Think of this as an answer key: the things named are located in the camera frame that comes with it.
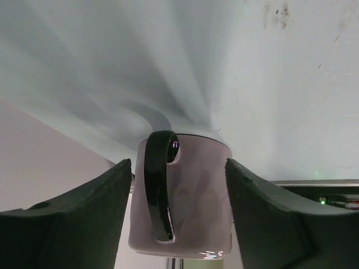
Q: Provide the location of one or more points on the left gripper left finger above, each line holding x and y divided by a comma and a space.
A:
78, 229

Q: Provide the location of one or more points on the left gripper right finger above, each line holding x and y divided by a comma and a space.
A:
279, 229

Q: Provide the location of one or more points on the mauve mug black handle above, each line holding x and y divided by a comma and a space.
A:
180, 204

